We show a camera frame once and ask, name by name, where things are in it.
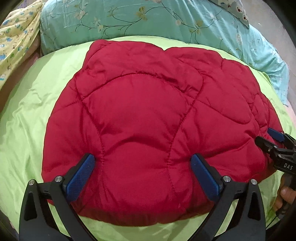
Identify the red quilted puffer jacket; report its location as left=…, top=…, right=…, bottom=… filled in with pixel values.
left=42, top=40, right=282, bottom=226

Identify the person's right hand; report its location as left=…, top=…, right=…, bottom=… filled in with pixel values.
left=273, top=186, right=296, bottom=211

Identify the grey bear print pillow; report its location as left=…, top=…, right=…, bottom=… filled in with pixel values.
left=210, top=0, right=249, bottom=29

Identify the yellow cartoon print blanket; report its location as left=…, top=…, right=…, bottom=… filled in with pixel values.
left=1, top=1, right=44, bottom=87

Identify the teal floral quilt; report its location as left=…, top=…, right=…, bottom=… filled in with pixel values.
left=40, top=1, right=290, bottom=104

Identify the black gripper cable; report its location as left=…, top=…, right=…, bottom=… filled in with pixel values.
left=265, top=203, right=290, bottom=230

